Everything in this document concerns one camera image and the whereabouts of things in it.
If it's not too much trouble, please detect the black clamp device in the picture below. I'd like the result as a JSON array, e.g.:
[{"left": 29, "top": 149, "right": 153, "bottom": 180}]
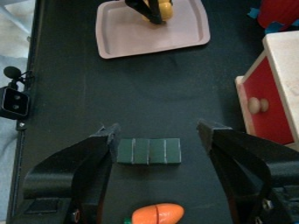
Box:
[{"left": 0, "top": 86, "right": 32, "bottom": 121}]

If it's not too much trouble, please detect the orange toy carrot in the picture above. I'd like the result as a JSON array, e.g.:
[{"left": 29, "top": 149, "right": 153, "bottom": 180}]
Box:
[{"left": 123, "top": 202, "right": 185, "bottom": 224}]

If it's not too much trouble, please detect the black table edge rail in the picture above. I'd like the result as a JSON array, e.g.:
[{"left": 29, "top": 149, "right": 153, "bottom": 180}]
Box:
[{"left": 4, "top": 0, "right": 45, "bottom": 224}]

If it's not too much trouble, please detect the green sushi roll block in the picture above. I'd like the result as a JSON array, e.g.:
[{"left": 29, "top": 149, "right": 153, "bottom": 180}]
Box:
[{"left": 116, "top": 137, "right": 183, "bottom": 166}]

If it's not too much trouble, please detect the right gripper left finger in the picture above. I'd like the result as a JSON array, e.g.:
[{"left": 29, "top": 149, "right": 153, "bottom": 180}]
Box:
[{"left": 6, "top": 122, "right": 121, "bottom": 224}]

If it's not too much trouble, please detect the pink plastic tray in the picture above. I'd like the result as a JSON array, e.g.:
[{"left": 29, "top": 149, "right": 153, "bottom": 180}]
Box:
[{"left": 95, "top": 0, "right": 211, "bottom": 60}]

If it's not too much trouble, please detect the yellow bell pepper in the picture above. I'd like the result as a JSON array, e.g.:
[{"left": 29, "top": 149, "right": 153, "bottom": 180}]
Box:
[{"left": 140, "top": 0, "right": 173, "bottom": 23}]

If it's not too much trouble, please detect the blue tape piece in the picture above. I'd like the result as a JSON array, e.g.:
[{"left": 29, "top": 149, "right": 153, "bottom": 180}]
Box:
[
  {"left": 264, "top": 20, "right": 291, "bottom": 34},
  {"left": 247, "top": 7, "right": 263, "bottom": 19}
]

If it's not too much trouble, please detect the wooden box with red drawer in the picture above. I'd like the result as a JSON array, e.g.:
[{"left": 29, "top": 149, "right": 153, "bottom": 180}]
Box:
[{"left": 233, "top": 30, "right": 299, "bottom": 151}]

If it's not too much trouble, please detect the small black round knob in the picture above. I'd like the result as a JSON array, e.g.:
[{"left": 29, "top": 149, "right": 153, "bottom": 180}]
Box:
[{"left": 2, "top": 66, "right": 33, "bottom": 88}]

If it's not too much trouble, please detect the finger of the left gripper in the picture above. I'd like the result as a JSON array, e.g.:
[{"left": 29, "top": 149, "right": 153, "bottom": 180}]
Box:
[
  {"left": 124, "top": 0, "right": 156, "bottom": 25},
  {"left": 147, "top": 0, "right": 164, "bottom": 25}
]

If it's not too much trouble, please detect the red plastic cup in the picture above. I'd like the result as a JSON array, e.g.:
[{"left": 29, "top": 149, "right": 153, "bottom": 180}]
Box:
[{"left": 256, "top": 0, "right": 299, "bottom": 30}]

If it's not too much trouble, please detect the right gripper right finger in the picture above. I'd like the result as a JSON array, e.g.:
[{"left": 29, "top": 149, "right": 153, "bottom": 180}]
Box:
[{"left": 196, "top": 118, "right": 299, "bottom": 224}]

